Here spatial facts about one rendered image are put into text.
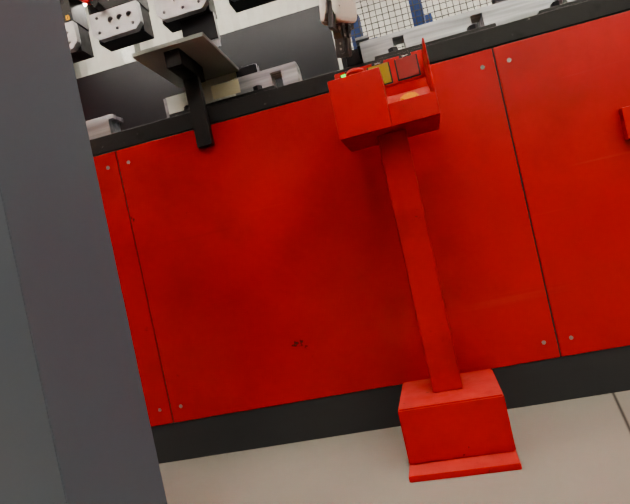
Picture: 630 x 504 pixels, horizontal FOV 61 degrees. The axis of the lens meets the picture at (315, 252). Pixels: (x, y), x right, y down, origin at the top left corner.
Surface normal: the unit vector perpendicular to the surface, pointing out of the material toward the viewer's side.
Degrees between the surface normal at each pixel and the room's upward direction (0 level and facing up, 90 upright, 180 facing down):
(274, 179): 90
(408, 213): 90
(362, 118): 90
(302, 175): 90
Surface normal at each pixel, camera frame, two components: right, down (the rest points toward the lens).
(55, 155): 0.90, -0.20
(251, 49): -0.18, 0.03
